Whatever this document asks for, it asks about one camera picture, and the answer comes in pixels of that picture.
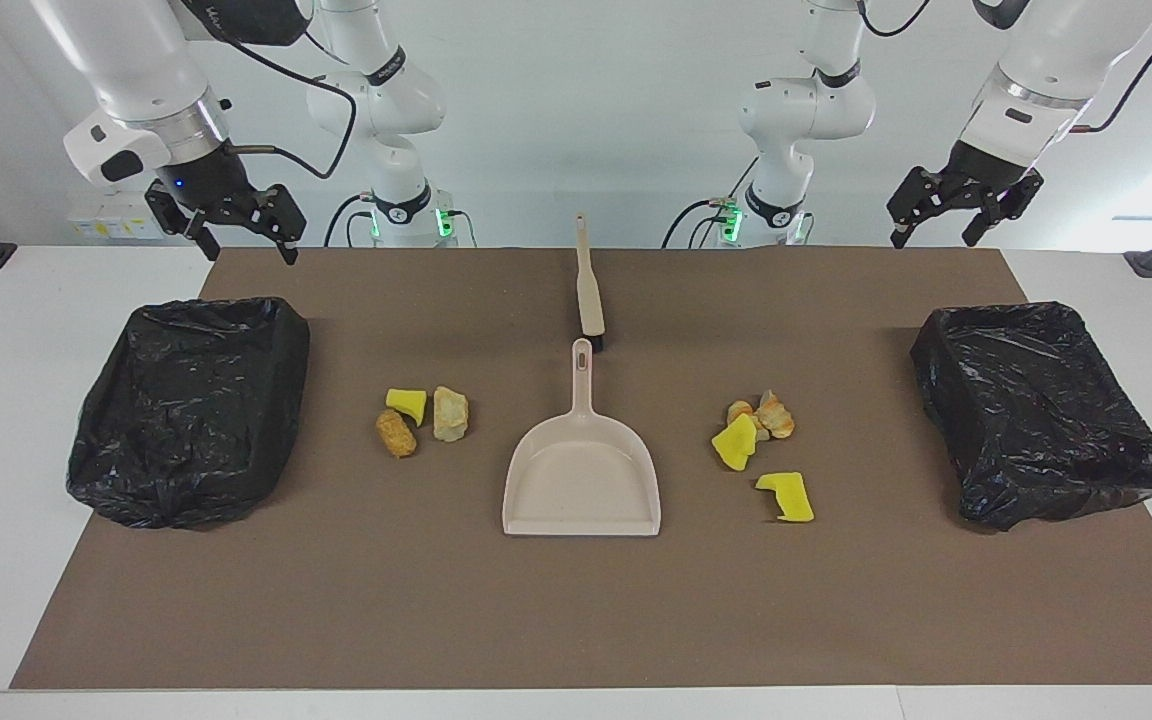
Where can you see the yellow sponge chunk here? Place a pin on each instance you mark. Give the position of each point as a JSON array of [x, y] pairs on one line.
[[736, 445]]

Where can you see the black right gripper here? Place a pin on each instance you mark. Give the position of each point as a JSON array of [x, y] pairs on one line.
[[211, 185]]

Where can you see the small yellow sponge wedge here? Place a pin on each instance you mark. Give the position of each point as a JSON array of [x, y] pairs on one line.
[[406, 402]]

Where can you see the pale croissant piece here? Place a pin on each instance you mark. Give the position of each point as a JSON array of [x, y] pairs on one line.
[[776, 415]]

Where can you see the orange striped croissant piece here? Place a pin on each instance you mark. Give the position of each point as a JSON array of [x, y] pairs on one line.
[[740, 411]]

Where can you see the beige hand brush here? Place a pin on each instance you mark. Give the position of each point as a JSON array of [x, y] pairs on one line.
[[591, 300]]

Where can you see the pale tan bread chunk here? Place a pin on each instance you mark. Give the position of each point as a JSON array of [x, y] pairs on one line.
[[450, 415]]

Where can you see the notched yellow sponge piece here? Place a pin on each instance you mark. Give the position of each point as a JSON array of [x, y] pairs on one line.
[[794, 500]]

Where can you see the black bag lined bin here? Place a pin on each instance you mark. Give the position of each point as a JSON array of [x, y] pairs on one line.
[[1036, 420], [186, 420]]

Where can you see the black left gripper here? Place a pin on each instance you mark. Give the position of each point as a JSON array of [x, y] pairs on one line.
[[986, 172]]

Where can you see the brown oval bread roll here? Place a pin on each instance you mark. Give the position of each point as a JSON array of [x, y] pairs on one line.
[[396, 435]]

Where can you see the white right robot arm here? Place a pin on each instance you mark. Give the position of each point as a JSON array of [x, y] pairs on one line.
[[136, 60]]

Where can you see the beige plastic dustpan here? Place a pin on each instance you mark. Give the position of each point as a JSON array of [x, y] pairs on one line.
[[581, 480]]

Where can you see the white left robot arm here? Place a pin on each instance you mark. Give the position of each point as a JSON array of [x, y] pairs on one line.
[[806, 110]]

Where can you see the brown table mat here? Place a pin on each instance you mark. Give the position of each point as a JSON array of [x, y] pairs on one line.
[[576, 620]]

